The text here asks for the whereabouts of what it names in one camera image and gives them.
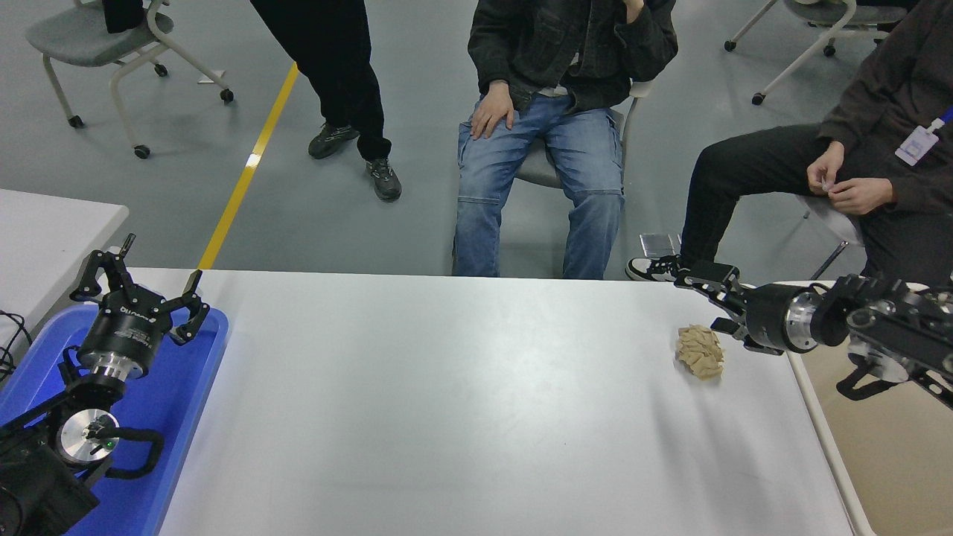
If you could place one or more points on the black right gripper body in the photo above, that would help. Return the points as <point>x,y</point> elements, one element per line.
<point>770,318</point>

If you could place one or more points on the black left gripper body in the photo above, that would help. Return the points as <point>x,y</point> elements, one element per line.
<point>123,331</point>

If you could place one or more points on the tan paper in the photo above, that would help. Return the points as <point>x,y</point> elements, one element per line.
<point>700,356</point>

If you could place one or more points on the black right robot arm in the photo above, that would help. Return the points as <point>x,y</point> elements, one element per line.
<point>893,327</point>

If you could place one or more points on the person's hand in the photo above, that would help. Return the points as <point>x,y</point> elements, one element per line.
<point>493,112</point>
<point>634,9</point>
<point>825,167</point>
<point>862,195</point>

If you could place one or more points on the shiny metal floor plate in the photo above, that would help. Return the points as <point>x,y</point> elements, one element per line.
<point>659,244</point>

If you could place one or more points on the white side table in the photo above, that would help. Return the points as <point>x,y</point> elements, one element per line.
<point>45,246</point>

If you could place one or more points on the blue plastic tray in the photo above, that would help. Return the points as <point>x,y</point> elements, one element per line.
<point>179,402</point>

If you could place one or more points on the white seat chair black leg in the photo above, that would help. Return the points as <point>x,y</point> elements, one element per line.
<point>834,219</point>

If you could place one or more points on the person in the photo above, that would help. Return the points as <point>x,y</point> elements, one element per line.
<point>342,74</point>
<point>759,164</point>
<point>581,164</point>

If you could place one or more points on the large pale plastic bin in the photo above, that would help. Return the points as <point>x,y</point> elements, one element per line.
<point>878,461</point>

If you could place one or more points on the black garment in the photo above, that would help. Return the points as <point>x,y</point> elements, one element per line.
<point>123,15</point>

